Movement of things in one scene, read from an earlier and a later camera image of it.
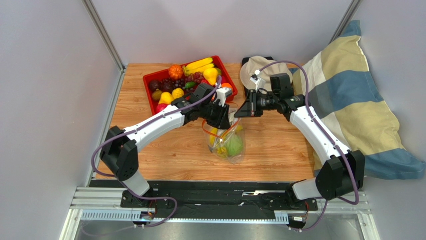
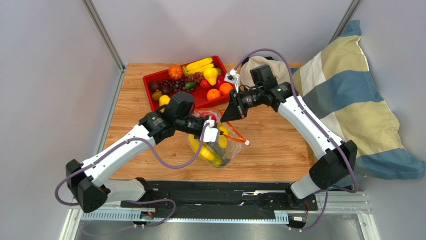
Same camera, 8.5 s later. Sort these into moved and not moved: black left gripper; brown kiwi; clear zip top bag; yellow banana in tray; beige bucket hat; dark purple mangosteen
Moved: black left gripper; clear zip top bag
Not moved: yellow banana in tray; dark purple mangosteen; beige bucket hat; brown kiwi
